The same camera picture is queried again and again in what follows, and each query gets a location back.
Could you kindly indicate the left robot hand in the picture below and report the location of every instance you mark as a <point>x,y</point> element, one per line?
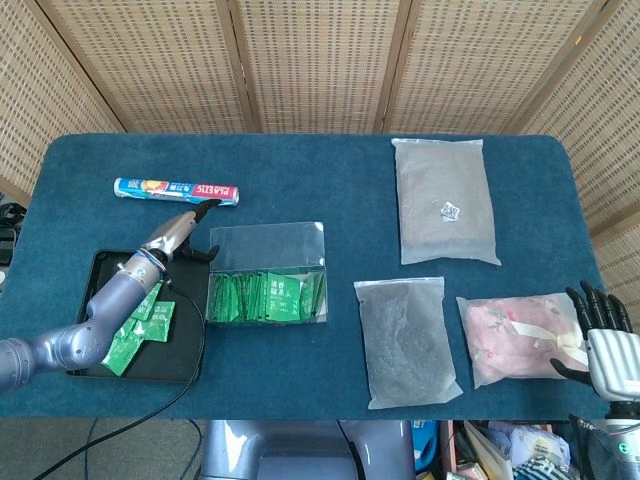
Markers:
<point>170,235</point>

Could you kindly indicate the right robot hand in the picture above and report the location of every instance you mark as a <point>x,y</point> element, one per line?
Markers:
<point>615,365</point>

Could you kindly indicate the clear box of green sachets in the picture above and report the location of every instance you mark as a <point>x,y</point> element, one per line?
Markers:
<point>265,245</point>

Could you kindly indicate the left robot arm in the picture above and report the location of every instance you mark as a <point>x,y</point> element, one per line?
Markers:
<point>115,300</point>

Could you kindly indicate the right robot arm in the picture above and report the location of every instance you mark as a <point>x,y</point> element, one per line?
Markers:
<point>625,445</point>

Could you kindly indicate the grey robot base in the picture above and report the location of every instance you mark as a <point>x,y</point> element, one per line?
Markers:
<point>300,450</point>

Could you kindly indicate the black plastic tray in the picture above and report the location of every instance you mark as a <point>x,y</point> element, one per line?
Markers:
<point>185,320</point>

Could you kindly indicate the frosted bag pink floral cloth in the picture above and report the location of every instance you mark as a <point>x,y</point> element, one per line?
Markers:
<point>515,330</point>

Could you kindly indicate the clear bag of snacks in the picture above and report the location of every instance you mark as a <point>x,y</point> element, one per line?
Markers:
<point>530,442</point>

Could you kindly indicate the white paper bag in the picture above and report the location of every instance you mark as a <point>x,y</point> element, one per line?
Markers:
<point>482,450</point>

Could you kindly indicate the frosted bag dark contents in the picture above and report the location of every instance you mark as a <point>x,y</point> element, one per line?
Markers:
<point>405,345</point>

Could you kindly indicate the large frosted bag brown contents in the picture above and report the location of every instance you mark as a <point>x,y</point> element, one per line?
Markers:
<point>440,170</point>

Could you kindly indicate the plastic wrap roll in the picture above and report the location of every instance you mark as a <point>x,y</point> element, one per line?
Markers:
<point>160,189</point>

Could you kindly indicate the striped cloth item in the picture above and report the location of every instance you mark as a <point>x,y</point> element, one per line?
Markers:
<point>540,471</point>

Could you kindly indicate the blue felt table cover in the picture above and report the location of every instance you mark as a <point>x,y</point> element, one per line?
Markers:
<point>300,200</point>

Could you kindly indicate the black device on floor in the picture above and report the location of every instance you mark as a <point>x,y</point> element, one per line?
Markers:
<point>9,215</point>

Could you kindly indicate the blue packet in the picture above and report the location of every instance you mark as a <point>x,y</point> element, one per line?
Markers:
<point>425,440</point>

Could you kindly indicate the woven bamboo folding screen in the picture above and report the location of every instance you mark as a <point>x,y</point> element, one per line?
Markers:
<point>320,60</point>

